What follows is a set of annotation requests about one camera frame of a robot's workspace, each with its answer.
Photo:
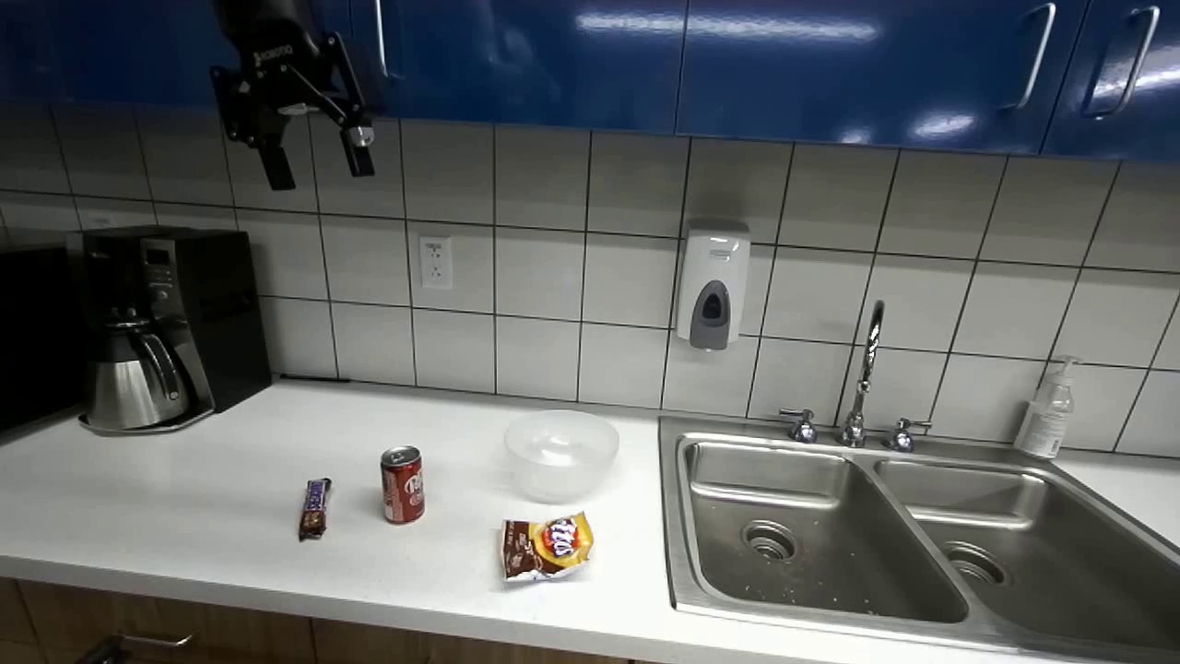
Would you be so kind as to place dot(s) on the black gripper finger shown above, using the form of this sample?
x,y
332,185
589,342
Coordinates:
x,y
276,164
360,149

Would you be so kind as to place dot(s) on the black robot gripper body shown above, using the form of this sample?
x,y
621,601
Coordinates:
x,y
290,74

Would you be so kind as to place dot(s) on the brown yellow snack packet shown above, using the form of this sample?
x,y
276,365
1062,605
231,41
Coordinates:
x,y
545,547

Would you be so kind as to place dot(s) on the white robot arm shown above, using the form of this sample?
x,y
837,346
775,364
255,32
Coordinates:
x,y
252,23

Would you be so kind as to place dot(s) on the clear plastic bowl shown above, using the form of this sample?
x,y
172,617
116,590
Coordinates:
x,y
558,455

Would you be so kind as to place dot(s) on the black coffee maker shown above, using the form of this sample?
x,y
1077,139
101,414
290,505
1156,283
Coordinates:
x,y
198,288

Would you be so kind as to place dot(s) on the black microwave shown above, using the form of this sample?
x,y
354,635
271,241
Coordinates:
x,y
41,337

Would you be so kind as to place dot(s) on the steel coffee carafe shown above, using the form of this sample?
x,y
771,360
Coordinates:
x,y
138,382

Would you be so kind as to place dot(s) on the brown candy bar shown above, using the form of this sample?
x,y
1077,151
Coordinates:
x,y
316,505

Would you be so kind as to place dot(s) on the red soda can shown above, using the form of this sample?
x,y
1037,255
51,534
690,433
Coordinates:
x,y
405,486

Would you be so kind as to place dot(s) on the chrome sink faucet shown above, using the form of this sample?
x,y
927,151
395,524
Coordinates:
x,y
855,428

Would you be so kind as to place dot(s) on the wooden lower cabinets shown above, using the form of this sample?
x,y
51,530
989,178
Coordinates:
x,y
63,623

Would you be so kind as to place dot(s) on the blue upper cabinets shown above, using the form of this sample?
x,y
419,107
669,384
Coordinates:
x,y
1094,80

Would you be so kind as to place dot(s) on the stainless double sink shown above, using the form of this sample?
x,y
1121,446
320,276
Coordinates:
x,y
944,547

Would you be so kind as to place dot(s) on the white pump soap bottle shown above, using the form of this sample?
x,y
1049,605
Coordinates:
x,y
1049,410

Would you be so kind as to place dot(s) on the white wall outlet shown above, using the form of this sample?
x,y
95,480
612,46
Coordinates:
x,y
438,258

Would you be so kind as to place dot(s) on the white wall soap dispenser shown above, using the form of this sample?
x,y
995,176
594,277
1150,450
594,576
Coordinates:
x,y
714,283

